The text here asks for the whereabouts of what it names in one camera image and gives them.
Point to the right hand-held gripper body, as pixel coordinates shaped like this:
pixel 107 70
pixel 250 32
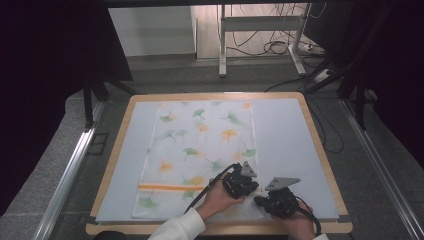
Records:
pixel 281 201

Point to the wooden table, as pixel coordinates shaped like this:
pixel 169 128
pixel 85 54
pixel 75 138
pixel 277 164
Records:
pixel 216 96

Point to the person's right hand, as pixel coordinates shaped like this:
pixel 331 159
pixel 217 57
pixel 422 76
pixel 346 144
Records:
pixel 300 225

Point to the leaf print zipper bag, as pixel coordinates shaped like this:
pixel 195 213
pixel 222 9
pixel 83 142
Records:
pixel 193 143

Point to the aluminium rail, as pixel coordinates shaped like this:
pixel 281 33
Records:
pixel 70 166
pixel 383 166

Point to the dark table corner clamp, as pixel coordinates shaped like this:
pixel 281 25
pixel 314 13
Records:
pixel 344 219

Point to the person's left hand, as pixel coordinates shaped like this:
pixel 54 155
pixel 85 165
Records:
pixel 216 201

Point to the white power strip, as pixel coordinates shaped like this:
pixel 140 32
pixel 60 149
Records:
pixel 311 48
pixel 323 75

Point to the white desk frame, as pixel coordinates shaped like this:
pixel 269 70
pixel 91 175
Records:
pixel 260 23

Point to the dark rounded object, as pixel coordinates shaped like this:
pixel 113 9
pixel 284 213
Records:
pixel 110 236

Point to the dark floor plate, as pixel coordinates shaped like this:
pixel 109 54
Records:
pixel 97 144

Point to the black metal stand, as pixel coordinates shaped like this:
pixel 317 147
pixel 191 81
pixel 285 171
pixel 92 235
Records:
pixel 89 100
pixel 360 100

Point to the white cabinet panel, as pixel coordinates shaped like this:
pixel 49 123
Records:
pixel 150 31

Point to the dark curtain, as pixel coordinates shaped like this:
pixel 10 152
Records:
pixel 396 66
pixel 43 83

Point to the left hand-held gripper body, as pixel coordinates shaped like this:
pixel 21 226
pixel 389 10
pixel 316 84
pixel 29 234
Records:
pixel 238 181

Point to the light blue table mat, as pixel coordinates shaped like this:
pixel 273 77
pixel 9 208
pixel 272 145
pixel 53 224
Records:
pixel 286 140

